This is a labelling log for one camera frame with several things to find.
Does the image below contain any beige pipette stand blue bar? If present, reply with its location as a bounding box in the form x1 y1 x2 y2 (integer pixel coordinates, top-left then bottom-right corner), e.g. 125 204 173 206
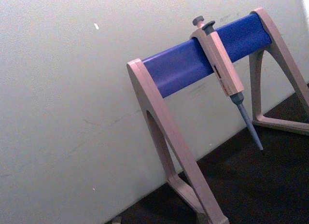
126 7 309 224

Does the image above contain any beige pipette with grey tip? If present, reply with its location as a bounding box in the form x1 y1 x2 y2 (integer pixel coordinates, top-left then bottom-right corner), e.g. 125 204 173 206
190 15 264 151

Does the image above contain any black table cloth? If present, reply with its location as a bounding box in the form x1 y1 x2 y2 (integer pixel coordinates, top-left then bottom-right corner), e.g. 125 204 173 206
105 83 309 224

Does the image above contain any plain pale wall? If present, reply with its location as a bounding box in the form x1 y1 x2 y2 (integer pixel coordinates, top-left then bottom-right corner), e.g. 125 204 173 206
0 0 309 224

